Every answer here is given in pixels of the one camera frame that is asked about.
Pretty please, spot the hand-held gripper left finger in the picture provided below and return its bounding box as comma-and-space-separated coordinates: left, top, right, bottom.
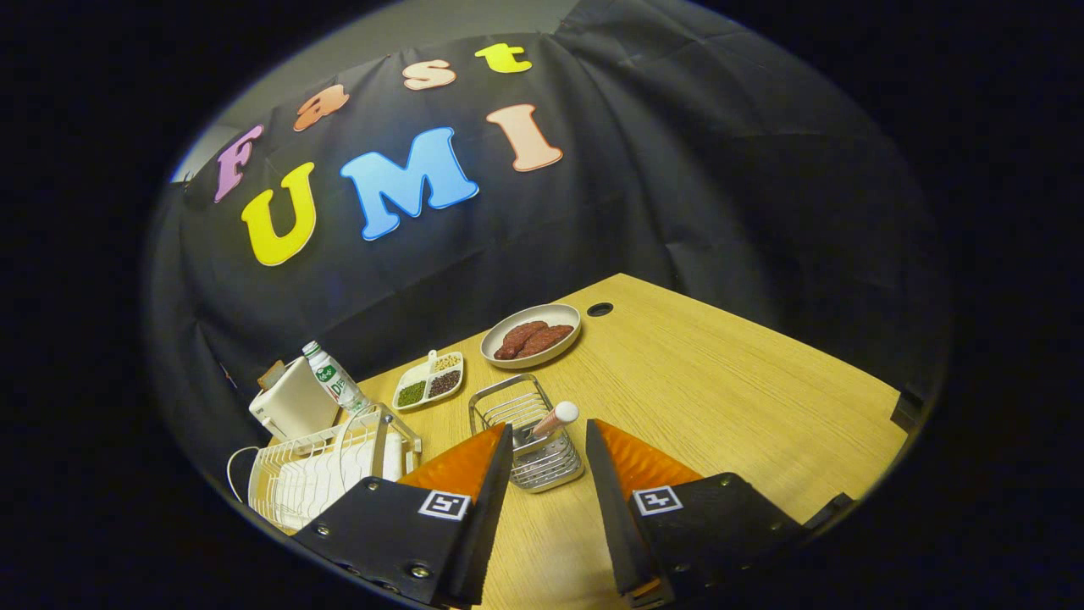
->
292, 422, 515, 609

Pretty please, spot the white toaster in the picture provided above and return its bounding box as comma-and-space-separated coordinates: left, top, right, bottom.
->
248, 357, 341, 443

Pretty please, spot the white wire dish rack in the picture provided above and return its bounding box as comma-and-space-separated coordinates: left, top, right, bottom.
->
225, 402, 423, 535

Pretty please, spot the spoon with red checked handle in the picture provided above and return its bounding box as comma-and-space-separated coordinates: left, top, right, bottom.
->
517, 401, 580, 446

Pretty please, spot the black backdrop cloth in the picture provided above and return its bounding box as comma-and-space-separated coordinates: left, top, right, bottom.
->
144, 0, 954, 492

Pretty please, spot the white bottle with green label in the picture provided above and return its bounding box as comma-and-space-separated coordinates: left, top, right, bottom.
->
302, 341, 372, 416

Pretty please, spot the white divided dish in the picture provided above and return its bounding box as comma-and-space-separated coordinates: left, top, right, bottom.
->
392, 349, 466, 413

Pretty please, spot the red meat patty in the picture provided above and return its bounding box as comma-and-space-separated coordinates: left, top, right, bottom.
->
517, 324, 575, 358
495, 320, 550, 361

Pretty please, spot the small beige meat plate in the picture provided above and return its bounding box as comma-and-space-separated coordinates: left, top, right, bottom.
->
480, 303, 583, 370

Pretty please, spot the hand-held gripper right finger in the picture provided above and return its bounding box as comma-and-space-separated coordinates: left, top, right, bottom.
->
584, 419, 805, 609

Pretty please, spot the metal wire basket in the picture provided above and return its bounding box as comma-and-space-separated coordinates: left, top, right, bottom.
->
468, 374, 585, 494

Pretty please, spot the black table clamp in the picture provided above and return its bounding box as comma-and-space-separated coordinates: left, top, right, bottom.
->
889, 388, 924, 433
805, 491, 854, 530

